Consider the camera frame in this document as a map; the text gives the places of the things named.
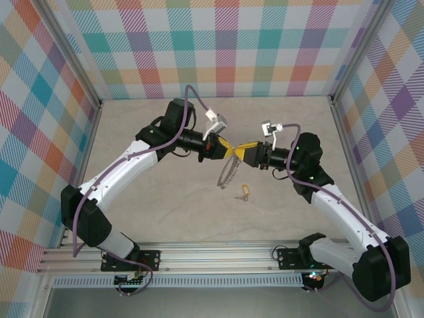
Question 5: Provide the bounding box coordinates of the thin purple right base cable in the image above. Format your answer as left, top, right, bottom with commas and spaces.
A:
304, 271, 345, 295

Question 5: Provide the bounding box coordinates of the thin purple base cable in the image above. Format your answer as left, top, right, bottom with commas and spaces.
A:
304, 271, 345, 295
101, 258, 155, 297

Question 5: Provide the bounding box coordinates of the white slotted cable duct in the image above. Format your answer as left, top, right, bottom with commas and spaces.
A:
52, 277, 304, 288

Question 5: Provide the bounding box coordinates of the right aluminium side rail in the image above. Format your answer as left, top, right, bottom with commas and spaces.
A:
329, 95, 411, 318

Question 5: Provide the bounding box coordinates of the left aluminium side rail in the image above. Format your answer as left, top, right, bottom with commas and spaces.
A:
58, 99, 104, 249

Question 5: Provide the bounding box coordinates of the aluminium side rail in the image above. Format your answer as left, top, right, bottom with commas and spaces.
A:
329, 95, 411, 318
58, 99, 104, 249

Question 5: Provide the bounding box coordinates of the silver key with yellow tag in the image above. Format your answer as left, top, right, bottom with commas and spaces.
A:
233, 184, 250, 203

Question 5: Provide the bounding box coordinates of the left aluminium upright post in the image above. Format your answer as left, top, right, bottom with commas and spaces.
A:
34, 0, 103, 111

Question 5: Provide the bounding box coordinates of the grey metal panel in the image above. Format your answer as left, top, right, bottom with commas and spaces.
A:
42, 286, 398, 318

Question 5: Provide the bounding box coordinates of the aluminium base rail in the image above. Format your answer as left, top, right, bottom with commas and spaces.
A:
36, 240, 365, 275

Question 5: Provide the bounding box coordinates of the right aluminium upright post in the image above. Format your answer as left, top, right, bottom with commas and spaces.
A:
329, 0, 392, 103

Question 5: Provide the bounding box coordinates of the thin purple left base cable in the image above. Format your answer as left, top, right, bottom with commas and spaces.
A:
101, 258, 155, 297

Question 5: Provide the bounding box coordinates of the aluminium upright post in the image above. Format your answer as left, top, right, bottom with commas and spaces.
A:
329, 0, 392, 103
34, 0, 103, 111

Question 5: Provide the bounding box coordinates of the silver metal chain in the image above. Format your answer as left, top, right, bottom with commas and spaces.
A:
215, 154, 242, 191

